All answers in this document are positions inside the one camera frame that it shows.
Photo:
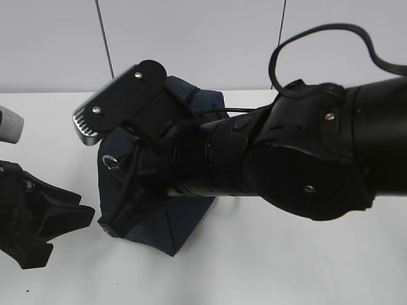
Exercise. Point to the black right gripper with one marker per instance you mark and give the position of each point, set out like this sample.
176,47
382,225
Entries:
147,172

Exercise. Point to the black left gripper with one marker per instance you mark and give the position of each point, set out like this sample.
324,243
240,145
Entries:
32,209

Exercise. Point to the dark navy fabric lunch bag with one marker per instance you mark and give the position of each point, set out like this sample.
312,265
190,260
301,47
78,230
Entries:
167,229

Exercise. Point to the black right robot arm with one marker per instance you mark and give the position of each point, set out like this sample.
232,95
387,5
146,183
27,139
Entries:
315,157

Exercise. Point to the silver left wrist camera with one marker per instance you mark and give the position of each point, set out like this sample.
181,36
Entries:
12,126

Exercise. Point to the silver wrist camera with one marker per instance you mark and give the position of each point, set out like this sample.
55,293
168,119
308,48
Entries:
138,101
12,126

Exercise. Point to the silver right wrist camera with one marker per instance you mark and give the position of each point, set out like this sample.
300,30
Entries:
138,101

